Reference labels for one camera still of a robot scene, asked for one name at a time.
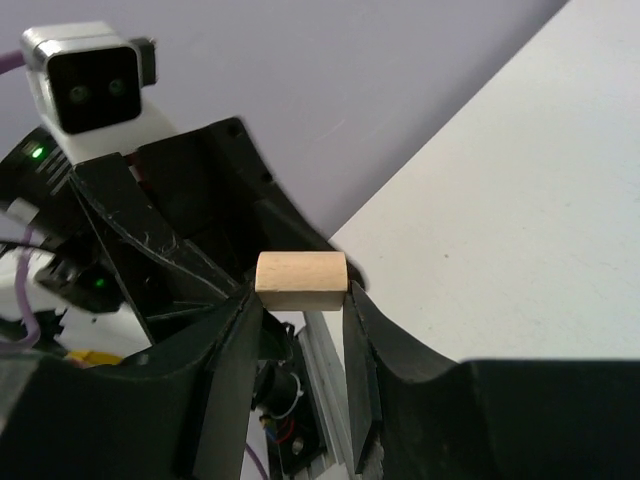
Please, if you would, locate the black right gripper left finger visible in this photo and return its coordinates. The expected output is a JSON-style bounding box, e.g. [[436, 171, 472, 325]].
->
[[1, 287, 262, 479]]

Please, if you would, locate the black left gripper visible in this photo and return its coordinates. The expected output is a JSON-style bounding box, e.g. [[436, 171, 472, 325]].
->
[[71, 117, 337, 343]]

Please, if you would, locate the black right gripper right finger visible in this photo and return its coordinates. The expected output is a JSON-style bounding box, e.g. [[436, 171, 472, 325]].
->
[[343, 283, 639, 479]]

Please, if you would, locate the beige square block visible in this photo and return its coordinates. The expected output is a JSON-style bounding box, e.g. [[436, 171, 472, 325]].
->
[[254, 251, 348, 312]]

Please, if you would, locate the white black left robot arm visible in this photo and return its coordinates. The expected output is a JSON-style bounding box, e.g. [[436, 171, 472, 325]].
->
[[1, 117, 330, 349]]

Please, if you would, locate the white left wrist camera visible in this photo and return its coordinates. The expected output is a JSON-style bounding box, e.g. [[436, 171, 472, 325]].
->
[[20, 21, 177, 165]]

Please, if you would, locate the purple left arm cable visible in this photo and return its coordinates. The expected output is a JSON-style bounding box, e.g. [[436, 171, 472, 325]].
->
[[0, 49, 41, 351]]

